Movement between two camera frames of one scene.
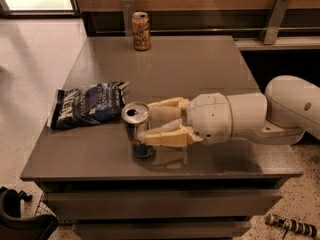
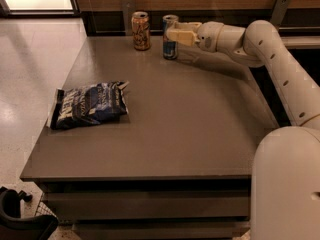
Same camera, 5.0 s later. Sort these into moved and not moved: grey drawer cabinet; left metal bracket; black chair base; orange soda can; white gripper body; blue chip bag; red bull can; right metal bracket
Moved: white gripper body; red bull can
Not moved: blue chip bag; grey drawer cabinet; black chair base; left metal bracket; right metal bracket; orange soda can
